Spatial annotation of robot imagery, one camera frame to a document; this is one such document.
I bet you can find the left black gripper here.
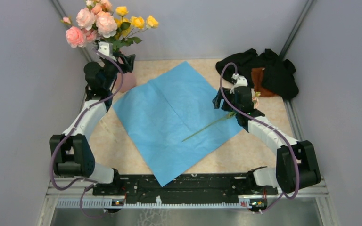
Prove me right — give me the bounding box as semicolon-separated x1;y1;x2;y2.
102;51;136;89

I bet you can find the peach rose stem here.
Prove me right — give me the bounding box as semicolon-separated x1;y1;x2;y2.
182;91;261;142

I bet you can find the yellow rose stem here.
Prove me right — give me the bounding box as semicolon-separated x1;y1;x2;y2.
114;6;160;49

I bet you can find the pale pink rose stem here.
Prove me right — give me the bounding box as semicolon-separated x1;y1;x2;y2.
76;8;118;38

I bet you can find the blue wrapping paper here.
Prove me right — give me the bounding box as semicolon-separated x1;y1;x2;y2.
113;62;242;186

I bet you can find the pink double rose stem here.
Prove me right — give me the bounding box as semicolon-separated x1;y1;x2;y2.
85;0;113;15

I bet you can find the cream ribbon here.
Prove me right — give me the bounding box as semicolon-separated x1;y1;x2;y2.
99;121;118;143

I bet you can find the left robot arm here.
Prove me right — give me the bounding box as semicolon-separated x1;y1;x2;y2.
49;52;135;195

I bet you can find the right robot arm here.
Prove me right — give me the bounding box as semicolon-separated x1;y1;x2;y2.
212;87;321;194

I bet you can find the pink ceramic vase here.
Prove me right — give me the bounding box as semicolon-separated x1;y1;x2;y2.
114;73;137;93

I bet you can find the pink rose in vase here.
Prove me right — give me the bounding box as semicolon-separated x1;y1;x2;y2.
66;14;98;48

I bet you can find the brown cloth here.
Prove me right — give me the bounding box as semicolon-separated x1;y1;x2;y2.
251;67;278;97

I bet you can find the black cloth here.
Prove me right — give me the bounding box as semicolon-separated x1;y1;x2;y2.
215;48;299;100

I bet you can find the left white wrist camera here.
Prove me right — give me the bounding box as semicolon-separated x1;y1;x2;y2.
98;41;116;61

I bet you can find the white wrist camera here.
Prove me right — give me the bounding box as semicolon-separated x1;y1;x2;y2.
98;41;116;61
230;73;248;94

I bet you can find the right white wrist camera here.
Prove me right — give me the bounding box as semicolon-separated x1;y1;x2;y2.
230;73;248;94

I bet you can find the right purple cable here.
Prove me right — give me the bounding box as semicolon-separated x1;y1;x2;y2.
219;62;300;214

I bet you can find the purple cable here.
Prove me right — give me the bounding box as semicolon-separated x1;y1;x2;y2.
219;62;300;214
49;49;125;218

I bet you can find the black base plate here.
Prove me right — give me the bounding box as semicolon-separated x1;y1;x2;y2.
92;172;278;204

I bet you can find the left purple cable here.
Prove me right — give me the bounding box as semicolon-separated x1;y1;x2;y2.
49;49;125;218

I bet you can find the aluminium frame rail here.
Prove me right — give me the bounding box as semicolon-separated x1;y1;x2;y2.
37;179;340;226

